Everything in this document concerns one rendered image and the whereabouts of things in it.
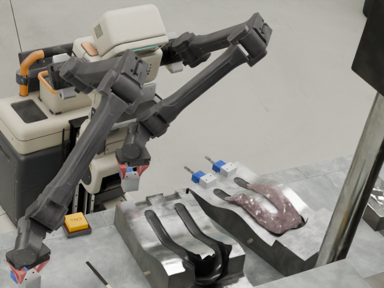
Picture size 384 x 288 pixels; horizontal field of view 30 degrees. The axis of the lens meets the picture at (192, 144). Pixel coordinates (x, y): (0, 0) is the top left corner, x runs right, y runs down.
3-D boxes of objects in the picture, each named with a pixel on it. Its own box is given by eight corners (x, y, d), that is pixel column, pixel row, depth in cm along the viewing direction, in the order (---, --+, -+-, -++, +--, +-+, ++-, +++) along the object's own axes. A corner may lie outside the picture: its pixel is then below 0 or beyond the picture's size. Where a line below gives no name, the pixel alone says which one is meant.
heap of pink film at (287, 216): (219, 200, 244) (223, 183, 240) (252, 182, 255) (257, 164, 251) (277, 244, 231) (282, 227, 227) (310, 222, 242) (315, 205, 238)
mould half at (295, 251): (186, 199, 251) (190, 174, 245) (234, 172, 268) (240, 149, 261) (296, 285, 226) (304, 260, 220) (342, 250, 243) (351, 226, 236)
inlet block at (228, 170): (199, 164, 264) (202, 153, 261) (208, 160, 267) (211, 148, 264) (225, 183, 257) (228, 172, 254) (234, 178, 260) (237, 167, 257)
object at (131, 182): (112, 167, 243) (114, 155, 239) (127, 166, 244) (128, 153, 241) (123, 192, 233) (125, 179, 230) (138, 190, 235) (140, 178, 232)
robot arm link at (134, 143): (168, 126, 223) (150, 107, 219) (163, 147, 213) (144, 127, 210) (140, 144, 228) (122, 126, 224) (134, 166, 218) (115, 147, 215)
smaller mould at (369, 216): (340, 196, 266) (346, 182, 262) (371, 188, 273) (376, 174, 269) (375, 231, 253) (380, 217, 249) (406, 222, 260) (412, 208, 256)
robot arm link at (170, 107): (265, 48, 217) (244, 22, 213) (269, 54, 212) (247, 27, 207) (157, 135, 225) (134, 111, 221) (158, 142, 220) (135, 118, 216)
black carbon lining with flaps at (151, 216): (140, 216, 230) (143, 194, 225) (183, 206, 238) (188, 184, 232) (190, 294, 207) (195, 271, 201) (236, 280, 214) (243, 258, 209)
